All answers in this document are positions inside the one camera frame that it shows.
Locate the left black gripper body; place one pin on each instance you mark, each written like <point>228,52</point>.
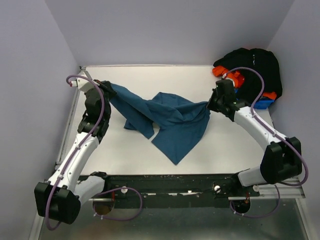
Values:
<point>107,115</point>

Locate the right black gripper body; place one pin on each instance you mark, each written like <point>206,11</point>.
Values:
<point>214,102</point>

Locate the teal blue t shirt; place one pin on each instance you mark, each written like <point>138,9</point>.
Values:
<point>174,124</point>

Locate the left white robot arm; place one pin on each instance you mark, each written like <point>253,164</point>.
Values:
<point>60,197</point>

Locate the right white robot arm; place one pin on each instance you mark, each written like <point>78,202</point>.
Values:
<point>280,161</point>

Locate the orange t shirt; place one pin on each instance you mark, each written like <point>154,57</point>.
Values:
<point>219,71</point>

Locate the blue plastic bin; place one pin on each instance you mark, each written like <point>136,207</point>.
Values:
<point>264,101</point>

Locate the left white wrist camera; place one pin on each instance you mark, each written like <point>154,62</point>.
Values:
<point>82,84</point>

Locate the aluminium table edge rail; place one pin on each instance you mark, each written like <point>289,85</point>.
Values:
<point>67,129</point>

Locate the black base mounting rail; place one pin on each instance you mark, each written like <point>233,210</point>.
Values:
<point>176,190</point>

